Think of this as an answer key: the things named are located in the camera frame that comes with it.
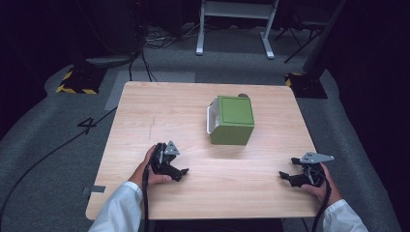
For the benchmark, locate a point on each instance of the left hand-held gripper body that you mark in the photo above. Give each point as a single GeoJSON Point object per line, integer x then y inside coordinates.
{"type": "Point", "coordinates": [159, 159]}

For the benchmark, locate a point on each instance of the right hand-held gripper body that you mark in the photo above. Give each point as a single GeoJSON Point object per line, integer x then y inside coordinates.
{"type": "Point", "coordinates": [314, 170]}

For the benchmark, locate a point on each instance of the person's left hand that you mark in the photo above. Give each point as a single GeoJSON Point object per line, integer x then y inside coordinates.
{"type": "Point", "coordinates": [145, 174]}

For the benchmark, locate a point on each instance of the person's right hand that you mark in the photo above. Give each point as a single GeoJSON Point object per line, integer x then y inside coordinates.
{"type": "Point", "coordinates": [325, 190]}

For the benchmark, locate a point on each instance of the white drawer of green box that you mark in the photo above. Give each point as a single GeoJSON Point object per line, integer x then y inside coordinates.
{"type": "Point", "coordinates": [211, 117]}

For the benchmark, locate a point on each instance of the grey tape piece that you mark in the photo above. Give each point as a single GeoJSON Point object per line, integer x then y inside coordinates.
{"type": "Point", "coordinates": [98, 189]}

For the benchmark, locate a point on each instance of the green box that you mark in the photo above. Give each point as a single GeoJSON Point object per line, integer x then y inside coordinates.
{"type": "Point", "coordinates": [235, 119]}

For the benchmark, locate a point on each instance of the black yellow striped stand base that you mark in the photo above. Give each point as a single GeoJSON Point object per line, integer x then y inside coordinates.
{"type": "Point", "coordinates": [307, 85]}
{"type": "Point", "coordinates": [82, 82]}

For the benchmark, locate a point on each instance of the small dark object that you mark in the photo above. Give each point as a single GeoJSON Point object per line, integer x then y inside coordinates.
{"type": "Point", "coordinates": [242, 95]}

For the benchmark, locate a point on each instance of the dark slanted pole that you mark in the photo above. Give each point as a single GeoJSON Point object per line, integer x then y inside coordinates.
{"type": "Point", "coordinates": [325, 35]}

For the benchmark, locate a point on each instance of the white metal stand frame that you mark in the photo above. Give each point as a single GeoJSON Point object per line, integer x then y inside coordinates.
{"type": "Point", "coordinates": [237, 11]}

